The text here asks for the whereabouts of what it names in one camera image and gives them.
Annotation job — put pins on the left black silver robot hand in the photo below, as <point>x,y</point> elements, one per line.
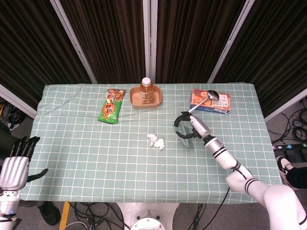
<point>14,172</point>

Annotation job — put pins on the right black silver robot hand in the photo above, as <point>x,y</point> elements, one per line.
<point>200,127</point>

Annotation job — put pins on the white tissue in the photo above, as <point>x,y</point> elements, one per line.
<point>160,143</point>
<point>151,137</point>

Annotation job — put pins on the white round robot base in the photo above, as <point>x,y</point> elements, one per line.
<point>148,215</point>

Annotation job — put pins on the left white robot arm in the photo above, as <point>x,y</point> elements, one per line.
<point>8,206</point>

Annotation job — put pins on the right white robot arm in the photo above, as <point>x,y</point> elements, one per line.
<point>223,155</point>

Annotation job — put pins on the orange blue biscuit box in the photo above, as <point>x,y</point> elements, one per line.
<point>199,95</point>

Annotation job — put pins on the black shoe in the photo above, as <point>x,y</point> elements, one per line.
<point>50,213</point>

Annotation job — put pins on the tan rectangular container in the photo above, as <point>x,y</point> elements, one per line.
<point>146,106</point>

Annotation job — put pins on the tea bottle with white cap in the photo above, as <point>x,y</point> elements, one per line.
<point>146,93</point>

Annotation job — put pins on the green white checked tablecloth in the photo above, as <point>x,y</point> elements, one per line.
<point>96,155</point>

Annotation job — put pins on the black power strip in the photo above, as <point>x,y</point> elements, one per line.
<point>287,146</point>

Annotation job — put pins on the green orange snack bag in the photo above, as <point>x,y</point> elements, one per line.
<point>111,107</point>

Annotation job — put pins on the white black sneaker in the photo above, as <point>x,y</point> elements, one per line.
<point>283,165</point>

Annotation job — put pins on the dark pleated curtain panel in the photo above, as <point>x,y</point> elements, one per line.
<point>192,36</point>
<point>31,48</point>
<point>275,48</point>
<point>108,36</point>

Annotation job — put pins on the black trouser leg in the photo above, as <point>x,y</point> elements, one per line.
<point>298,177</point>

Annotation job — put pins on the white metal frame rail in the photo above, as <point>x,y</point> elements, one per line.
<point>285,106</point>
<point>16,101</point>

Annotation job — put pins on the white metal frame post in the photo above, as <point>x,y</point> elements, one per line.
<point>231,40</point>
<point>149,36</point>
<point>72,36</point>

